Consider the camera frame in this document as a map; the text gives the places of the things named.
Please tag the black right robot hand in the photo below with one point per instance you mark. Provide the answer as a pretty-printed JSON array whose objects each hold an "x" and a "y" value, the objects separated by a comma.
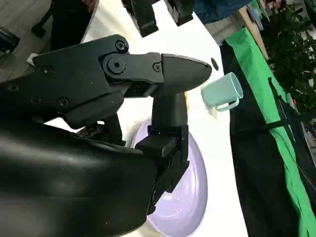
[{"x": 61, "y": 177}]

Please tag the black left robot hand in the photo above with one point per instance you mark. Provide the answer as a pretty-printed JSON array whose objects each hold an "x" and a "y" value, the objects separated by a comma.
[{"x": 145, "y": 17}]

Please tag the person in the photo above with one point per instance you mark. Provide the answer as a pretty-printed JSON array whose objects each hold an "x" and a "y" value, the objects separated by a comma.
[{"x": 217, "y": 10}]

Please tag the black office chair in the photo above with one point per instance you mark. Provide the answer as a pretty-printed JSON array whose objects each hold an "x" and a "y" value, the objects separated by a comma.
[{"x": 69, "y": 22}]

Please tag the pale green mug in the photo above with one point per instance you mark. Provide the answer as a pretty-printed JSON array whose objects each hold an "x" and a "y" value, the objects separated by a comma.
[{"x": 217, "y": 93}]

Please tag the green cloth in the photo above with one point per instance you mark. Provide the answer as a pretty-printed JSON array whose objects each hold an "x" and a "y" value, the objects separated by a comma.
[{"x": 247, "y": 54}]

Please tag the wooden board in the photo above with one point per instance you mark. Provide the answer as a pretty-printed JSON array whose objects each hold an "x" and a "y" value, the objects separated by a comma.
[{"x": 254, "y": 32}]

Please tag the lilac plate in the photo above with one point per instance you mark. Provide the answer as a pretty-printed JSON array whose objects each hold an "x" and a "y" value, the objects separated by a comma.
[{"x": 182, "y": 197}]

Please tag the green leafy plant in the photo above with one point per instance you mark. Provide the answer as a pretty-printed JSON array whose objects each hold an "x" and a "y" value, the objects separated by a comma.
[{"x": 291, "y": 49}]

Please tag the black cloth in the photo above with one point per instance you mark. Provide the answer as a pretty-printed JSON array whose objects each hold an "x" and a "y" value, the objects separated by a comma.
[{"x": 256, "y": 172}]

